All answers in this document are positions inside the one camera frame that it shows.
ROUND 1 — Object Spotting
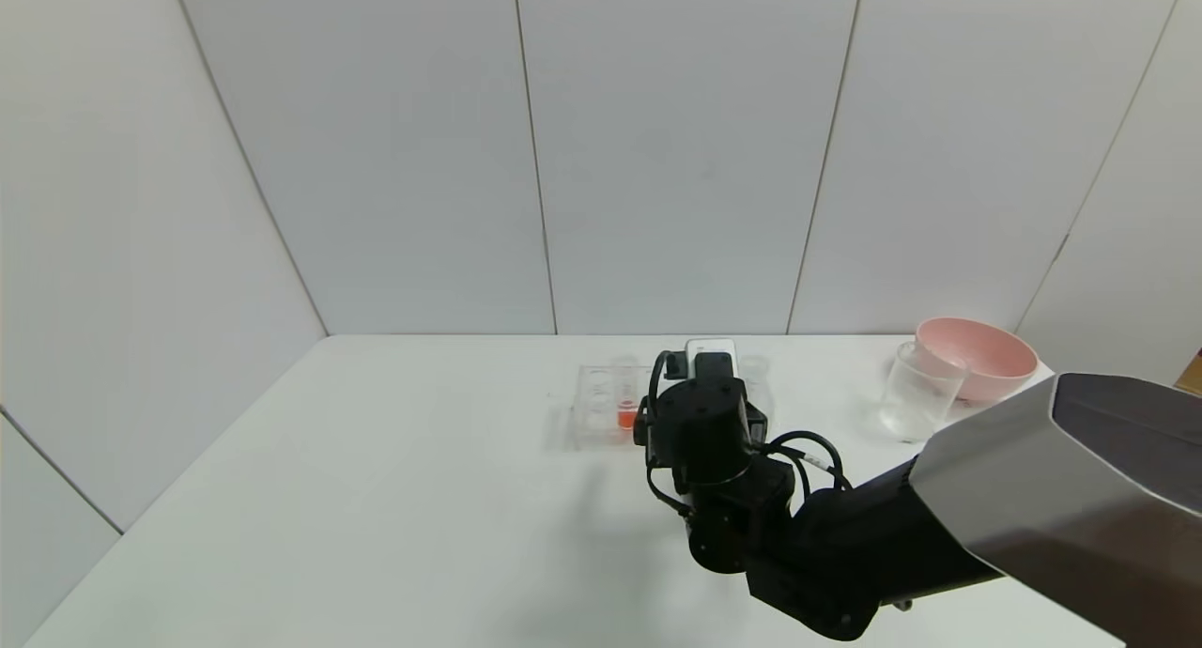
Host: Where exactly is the clear plastic test tube rack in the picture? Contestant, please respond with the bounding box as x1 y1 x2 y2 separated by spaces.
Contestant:
568 362 776 452

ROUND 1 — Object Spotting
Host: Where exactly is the test tube with red pigment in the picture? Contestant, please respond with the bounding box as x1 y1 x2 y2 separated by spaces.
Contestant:
610 355 641 433

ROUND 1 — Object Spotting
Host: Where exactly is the clear glass beaker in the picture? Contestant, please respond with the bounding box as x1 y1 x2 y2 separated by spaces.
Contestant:
878 340 970 445

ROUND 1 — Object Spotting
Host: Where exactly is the pink bowl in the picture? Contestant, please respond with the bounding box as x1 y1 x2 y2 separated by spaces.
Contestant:
916 316 1040 403

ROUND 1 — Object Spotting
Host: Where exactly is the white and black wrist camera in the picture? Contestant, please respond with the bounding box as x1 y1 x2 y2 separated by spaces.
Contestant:
686 338 739 381

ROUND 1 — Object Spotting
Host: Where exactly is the black camera cable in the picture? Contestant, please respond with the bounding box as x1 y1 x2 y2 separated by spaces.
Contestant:
641 349 854 519

